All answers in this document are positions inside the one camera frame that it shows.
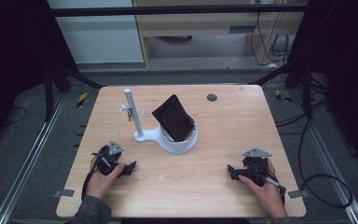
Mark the person's left hand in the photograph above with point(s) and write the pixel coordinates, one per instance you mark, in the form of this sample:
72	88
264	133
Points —
101	185

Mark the white key stand with bowl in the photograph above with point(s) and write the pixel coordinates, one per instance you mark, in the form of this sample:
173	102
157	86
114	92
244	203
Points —
150	136

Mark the white cabinet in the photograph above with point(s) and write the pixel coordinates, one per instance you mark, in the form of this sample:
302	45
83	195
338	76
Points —
99	37

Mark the black leather wallet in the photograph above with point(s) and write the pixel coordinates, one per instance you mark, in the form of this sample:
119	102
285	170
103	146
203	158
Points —
174	118

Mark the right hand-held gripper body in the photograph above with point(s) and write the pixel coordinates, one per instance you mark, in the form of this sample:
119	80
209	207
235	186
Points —
254	165

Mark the yellow black floor tape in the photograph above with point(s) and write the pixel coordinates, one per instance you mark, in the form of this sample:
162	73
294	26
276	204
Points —
282	96
81	100

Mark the person's right hand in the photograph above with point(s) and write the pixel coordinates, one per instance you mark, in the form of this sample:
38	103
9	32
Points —
267	196

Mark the black frame crossbar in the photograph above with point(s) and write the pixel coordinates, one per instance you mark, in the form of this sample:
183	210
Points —
167	11

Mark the wooden shelf unit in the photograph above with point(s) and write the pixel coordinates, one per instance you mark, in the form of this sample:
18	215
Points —
199	25

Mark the grey tape piece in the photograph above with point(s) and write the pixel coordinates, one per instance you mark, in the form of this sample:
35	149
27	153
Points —
64	193
298	194

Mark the aluminium floor rail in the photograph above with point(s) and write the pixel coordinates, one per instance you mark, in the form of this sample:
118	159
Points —
332	161
28	161

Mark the metal keys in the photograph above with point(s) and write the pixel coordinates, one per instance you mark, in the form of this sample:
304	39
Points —
130	115

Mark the black metal stand leg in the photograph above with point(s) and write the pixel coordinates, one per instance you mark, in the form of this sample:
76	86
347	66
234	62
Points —
306	90
48	93

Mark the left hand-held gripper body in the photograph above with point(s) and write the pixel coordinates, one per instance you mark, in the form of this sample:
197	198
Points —
107	161

